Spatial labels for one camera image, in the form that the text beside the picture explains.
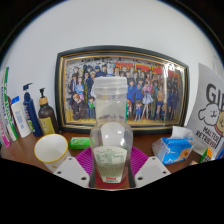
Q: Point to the blue tissue pack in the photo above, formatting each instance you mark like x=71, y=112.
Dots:
x=173, y=148

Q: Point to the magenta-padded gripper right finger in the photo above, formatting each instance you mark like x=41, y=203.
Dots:
x=151, y=170

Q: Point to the puzzle cube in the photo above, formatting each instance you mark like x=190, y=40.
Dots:
x=206, y=155

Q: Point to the white cup with yellow rim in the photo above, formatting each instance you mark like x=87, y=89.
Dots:
x=50, y=148

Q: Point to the long green and white box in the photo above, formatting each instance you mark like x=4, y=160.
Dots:
x=8, y=110

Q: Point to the small green pack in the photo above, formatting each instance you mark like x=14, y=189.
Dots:
x=79, y=143

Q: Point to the white bottle with blue cap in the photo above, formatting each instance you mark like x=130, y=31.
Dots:
x=20, y=120

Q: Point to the amber pump bottle yellow label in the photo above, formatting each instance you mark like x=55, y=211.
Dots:
x=47, y=118

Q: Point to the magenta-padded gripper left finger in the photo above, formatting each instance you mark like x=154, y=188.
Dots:
x=71, y=170

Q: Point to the framed cartoon group picture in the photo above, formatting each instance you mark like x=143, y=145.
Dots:
x=150, y=83

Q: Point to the dark blue pump bottle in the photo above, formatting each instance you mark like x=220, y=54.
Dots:
x=31, y=115

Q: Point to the flat round red coaster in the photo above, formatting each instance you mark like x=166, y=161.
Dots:
x=111, y=185

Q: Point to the clear bottle with white cap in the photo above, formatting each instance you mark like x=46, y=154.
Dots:
x=111, y=140

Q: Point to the white paper gift bag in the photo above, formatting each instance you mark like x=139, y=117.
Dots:
x=208, y=110

